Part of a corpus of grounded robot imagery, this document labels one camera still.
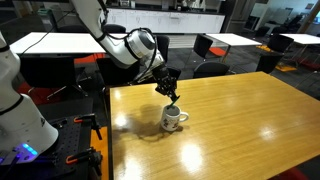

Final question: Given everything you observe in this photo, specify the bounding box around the small white table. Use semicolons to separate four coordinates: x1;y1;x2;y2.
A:
204;32;263;63
279;33;320;66

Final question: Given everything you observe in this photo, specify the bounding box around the white board panel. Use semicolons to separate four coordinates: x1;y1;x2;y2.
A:
249;2;268;18

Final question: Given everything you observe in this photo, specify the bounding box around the large white table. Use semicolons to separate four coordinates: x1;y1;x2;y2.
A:
9;31;134;57

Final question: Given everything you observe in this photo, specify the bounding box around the thin black cable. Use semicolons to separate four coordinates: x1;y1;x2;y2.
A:
19;9;76;56

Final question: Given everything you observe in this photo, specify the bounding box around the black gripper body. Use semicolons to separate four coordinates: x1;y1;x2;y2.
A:
150;63;174;89

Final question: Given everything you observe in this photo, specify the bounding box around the black clamp with orange handle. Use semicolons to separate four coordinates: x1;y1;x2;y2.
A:
65;147;103;177
73;113;103;141

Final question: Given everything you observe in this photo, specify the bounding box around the grey bin with green lid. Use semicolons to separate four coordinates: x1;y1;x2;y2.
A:
37;8;56;33

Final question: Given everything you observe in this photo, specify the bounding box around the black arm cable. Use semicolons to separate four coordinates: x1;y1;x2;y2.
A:
96;0;159;86

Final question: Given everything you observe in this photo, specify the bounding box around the white counter cabinet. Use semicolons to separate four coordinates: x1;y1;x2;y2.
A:
107;8;226;34

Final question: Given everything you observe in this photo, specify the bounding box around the white printed mug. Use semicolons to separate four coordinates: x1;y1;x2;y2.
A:
160;104;190;132

